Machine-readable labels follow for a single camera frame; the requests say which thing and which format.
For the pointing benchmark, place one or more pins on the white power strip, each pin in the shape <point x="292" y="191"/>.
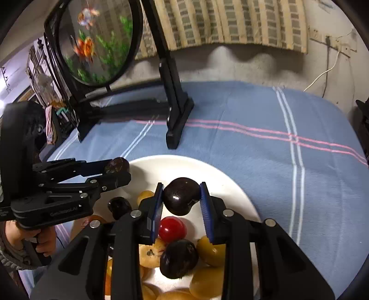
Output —
<point x="331" y="40"/>

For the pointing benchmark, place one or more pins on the person's left hand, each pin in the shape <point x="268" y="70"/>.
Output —
<point x="46" y="241"/>

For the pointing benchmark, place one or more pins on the glossy dark chestnut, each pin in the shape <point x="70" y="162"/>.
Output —
<point x="119" y="207"/>
<point x="181" y="199"/>

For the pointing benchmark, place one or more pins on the small tan longan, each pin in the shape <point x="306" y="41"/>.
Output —
<point x="145" y="196"/>

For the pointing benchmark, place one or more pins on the round goldfish screen black stand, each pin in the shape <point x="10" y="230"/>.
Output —
<point x="95" y="37"/>

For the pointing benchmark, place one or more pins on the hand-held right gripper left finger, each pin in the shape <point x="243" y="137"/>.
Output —
<point x="157" y="215"/>

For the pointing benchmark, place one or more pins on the yellow cherry tomato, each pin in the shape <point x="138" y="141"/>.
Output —
<point x="210" y="253"/>

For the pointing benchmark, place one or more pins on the white round plate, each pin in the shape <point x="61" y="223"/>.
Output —
<point x="173" y="170"/>

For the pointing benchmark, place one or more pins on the person's left forearm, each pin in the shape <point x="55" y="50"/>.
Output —
<point x="11" y="256"/>

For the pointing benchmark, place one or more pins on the red cherry tomato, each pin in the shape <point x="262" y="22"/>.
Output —
<point x="172" y="229"/>

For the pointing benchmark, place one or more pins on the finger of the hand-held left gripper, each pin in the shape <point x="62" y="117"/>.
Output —
<point x="115" y="180"/>
<point x="72" y="168"/>

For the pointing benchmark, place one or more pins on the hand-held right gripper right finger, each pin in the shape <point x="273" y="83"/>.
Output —
<point x="207" y="215"/>

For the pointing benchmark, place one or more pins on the blue striped tablecloth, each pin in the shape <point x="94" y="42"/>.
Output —
<point x="259" y="173"/>

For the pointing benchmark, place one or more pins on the white standing fan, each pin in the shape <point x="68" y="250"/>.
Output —
<point x="43" y="82"/>

